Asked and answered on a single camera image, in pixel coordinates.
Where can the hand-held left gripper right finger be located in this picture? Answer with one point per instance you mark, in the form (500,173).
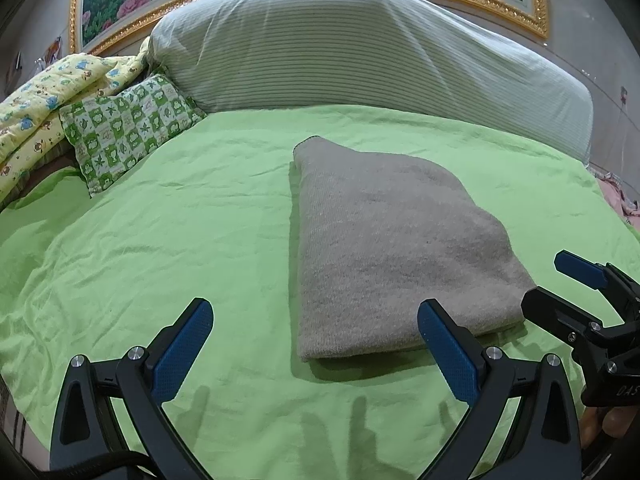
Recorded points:
(450,355)

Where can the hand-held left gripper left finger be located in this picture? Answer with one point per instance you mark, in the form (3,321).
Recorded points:
(182,350)

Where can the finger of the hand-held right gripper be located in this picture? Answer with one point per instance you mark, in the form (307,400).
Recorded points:
(550,307)
(580,269)

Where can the beige sweater with brown patch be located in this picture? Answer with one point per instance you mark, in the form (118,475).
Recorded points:
(390,240)

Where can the person's right hand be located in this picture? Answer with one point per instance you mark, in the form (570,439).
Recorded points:
(612,422)

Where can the pink blanket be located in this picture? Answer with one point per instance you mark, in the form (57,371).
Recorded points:
(625,200)

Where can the green bed sheet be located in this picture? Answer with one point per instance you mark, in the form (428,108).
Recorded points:
(175,240)

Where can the striped mattress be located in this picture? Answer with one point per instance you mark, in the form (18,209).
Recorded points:
(17,430)

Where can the green checked pillow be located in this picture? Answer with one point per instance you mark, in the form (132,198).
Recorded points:
(125,130)

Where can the yellow printed blanket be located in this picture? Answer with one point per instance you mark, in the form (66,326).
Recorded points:
(40,105)

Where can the white striped pillow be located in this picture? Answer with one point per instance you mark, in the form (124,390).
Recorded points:
(350,50)

